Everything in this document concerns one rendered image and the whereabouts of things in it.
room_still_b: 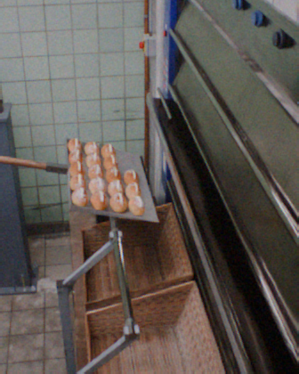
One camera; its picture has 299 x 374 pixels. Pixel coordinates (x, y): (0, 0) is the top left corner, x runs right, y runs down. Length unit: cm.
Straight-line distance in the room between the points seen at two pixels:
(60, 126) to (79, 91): 28
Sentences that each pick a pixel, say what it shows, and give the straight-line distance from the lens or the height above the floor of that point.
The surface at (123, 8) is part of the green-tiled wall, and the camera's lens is 337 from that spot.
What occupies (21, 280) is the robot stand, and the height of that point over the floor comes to 8.
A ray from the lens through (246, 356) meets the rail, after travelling 133.
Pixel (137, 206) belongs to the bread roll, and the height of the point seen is 119.
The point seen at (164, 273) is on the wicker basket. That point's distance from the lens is 277.
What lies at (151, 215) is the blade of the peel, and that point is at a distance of 223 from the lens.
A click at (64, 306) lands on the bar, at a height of 84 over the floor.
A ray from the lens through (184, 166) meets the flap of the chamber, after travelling 203.
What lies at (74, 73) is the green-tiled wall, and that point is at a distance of 348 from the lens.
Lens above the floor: 243
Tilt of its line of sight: 31 degrees down
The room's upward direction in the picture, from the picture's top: straight up
